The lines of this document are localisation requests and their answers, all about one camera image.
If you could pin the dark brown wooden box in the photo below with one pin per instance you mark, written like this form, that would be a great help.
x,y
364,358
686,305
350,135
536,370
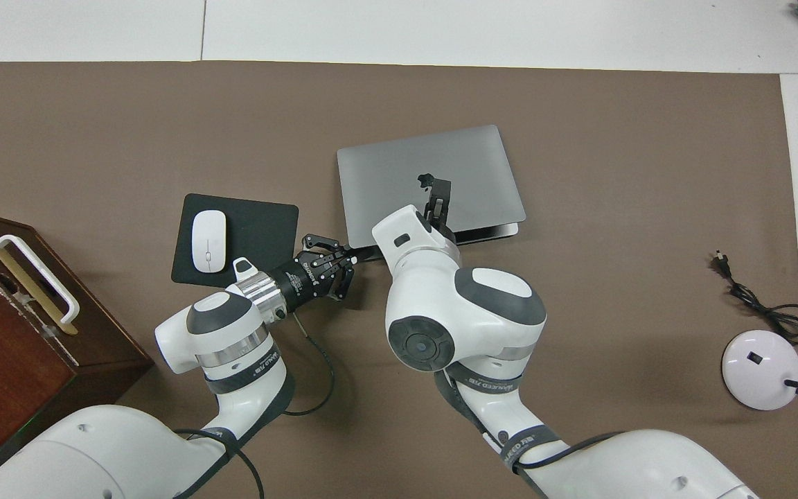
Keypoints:
x,y
4,360

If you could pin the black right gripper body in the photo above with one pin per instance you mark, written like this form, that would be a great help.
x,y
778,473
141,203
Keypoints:
x,y
440,218

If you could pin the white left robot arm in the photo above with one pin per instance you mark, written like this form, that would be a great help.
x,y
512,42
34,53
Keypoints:
x,y
233,360

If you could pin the brown table mat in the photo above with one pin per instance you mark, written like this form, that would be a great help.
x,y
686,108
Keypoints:
x,y
614,312

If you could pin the black mouse pad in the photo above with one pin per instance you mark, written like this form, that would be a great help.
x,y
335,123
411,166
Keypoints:
x,y
260,229

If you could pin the grey Apple laptop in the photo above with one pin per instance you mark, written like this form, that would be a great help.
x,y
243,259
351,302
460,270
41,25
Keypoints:
x,y
385,180

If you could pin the white computer mouse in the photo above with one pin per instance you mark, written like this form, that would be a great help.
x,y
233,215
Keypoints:
x,y
208,239

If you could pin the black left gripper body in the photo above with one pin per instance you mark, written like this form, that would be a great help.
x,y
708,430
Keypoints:
x,y
300,283

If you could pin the white desk lamp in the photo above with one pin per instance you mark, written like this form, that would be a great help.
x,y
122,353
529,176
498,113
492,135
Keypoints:
x,y
759,371

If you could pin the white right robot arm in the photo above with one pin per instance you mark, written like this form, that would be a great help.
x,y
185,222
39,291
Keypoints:
x,y
468,326

